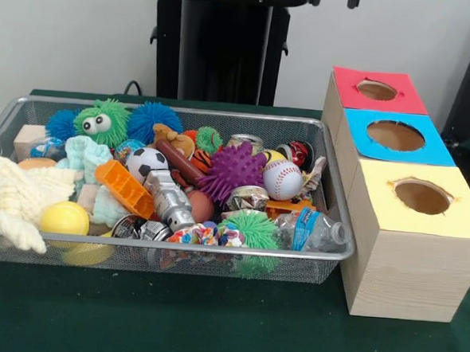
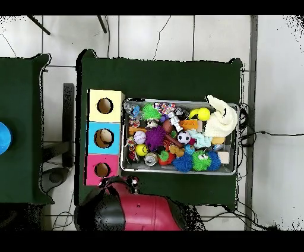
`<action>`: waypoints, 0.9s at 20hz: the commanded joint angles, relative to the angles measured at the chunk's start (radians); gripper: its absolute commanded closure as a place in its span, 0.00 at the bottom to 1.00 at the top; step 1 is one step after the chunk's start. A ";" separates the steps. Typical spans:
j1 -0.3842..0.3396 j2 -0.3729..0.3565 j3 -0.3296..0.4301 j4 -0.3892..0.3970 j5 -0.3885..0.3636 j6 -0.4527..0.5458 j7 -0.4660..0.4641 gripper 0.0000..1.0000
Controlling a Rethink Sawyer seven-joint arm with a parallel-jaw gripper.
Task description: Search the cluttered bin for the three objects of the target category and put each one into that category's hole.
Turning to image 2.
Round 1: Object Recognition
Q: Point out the black cable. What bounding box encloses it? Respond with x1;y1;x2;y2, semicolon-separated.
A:
239;129;304;143

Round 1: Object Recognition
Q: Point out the cream knitted cloth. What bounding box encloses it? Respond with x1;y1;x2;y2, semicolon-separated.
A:
204;94;239;138

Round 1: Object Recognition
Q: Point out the large blue spiky ball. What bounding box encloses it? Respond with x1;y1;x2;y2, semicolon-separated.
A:
172;153;194;173

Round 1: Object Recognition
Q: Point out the dark green table cloth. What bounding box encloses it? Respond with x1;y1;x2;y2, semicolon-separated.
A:
75;48;244;211

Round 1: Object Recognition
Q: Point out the green spiky ball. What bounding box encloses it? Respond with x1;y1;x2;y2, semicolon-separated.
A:
141;103;163;121

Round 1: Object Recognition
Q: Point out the small soccer ball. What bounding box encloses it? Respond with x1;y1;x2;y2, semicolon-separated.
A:
177;130;192;146

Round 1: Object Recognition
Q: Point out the purple spiky ball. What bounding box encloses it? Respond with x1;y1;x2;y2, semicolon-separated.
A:
144;125;167;152

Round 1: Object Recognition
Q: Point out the plain yellow ball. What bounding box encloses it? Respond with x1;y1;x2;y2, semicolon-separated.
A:
197;107;212;122

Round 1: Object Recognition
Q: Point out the green fuzzy monster toy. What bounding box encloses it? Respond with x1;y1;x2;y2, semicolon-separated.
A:
192;150;213;172

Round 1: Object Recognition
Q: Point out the blue round disc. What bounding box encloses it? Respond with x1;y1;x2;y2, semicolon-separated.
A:
0;121;12;156

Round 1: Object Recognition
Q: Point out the orange plastic grid block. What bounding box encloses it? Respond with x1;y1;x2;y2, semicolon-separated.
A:
180;119;204;133

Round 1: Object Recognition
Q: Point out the black tripod leg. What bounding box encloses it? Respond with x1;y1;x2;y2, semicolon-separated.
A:
97;15;109;34
26;15;52;36

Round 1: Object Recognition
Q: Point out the clear shallow bin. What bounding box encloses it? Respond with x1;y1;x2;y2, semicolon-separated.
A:
119;98;240;177

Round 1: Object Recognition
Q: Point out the green covered side table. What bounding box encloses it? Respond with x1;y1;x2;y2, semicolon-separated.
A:
0;53;53;206

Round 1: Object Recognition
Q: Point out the white baseball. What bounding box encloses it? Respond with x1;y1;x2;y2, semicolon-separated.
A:
133;130;147;145

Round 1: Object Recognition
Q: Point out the crushed plastic water bottle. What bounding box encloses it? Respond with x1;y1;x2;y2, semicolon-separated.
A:
123;102;142;119

